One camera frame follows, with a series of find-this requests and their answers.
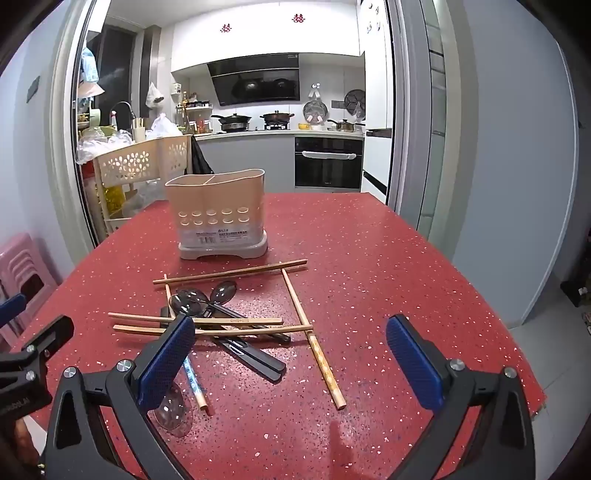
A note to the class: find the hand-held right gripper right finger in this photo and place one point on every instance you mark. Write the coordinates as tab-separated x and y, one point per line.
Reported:
415	364

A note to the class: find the small steel saucepan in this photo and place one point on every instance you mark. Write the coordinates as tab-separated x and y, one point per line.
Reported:
346	125

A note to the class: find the brown patterned bamboo chopstick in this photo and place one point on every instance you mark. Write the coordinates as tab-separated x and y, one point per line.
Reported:
323	364

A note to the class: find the pink plastic stool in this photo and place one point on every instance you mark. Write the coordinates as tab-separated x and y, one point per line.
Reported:
23	272

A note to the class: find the grey wall switch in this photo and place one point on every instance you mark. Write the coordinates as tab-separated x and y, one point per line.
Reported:
33	89

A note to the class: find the blue patterned bamboo chopstick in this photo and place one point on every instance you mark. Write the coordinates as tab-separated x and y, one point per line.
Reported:
198	392

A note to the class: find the group of fridge magnets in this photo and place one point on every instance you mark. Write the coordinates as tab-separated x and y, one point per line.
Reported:
375	21

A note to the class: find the plain bamboo chopstick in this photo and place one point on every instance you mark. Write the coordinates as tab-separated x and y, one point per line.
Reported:
194	277
138	316
295	264
277	329

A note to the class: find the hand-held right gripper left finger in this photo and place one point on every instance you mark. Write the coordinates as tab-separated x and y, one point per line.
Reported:
168	357

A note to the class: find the crumpled clear plastic bags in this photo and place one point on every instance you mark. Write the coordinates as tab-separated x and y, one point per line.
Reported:
99	143

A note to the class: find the black jacket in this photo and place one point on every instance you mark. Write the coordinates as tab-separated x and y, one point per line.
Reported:
201	159

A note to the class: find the white refrigerator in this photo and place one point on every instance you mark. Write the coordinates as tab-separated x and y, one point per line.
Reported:
374	115

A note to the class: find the beige plastic utensil holder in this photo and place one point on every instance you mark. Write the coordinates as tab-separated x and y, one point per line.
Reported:
217	203

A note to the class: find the hanging steel steamer rack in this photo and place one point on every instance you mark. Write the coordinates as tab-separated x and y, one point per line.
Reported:
315	110

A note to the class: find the black range hood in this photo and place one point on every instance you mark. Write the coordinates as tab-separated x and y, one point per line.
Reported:
258	83

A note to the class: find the black wok with lid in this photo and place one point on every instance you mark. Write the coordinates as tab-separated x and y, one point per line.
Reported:
233	122

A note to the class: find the beige basket storage cart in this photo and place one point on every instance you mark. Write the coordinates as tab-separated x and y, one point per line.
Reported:
129	161

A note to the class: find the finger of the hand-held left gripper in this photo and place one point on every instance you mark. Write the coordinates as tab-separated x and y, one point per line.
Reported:
11	309
55	334

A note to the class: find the dark lidded cooking pot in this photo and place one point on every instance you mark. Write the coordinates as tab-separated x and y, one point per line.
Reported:
277	117

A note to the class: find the hanging white plastic bag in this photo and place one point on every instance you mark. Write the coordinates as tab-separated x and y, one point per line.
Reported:
154	94

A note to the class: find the yellow oil bottle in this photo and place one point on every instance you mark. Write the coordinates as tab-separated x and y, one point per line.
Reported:
114	198

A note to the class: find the clear grey plastic spork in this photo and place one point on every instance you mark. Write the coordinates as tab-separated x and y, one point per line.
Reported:
189	300

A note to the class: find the white spice rack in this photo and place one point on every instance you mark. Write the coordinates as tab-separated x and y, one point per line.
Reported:
191	113

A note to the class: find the black kitchen faucet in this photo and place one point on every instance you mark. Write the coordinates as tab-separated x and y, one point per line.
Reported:
121	110

